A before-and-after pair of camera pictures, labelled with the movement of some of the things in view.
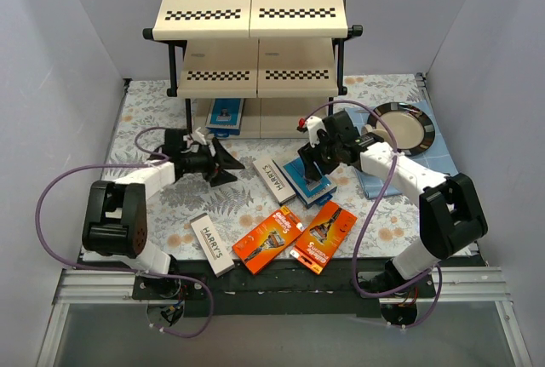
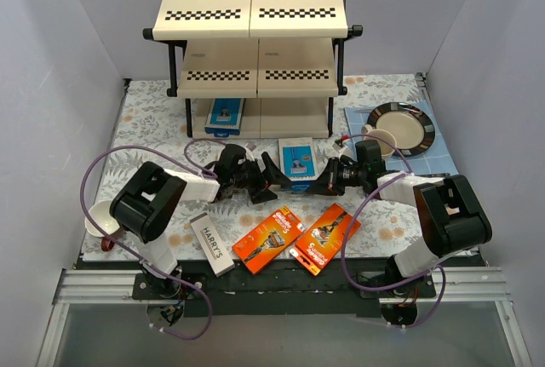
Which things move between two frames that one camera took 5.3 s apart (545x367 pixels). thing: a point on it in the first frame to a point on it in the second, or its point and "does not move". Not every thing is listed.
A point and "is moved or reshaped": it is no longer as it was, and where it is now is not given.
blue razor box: x=309 y=192 is moved or reshaped
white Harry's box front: x=213 y=245 does not move
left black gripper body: x=213 y=162 to x=255 y=174
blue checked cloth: x=436 y=153 does not move
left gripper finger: x=222 y=177 to x=261 y=196
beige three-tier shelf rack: x=255 y=54 does not move
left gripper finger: x=223 y=158 to x=274 y=174
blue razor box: x=224 y=117 does not move
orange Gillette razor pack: x=266 y=242 does not move
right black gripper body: x=313 y=156 to x=333 y=175
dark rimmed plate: x=413 y=129 does not move
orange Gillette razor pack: x=324 y=236 does not move
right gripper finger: x=306 y=154 to x=324 y=184
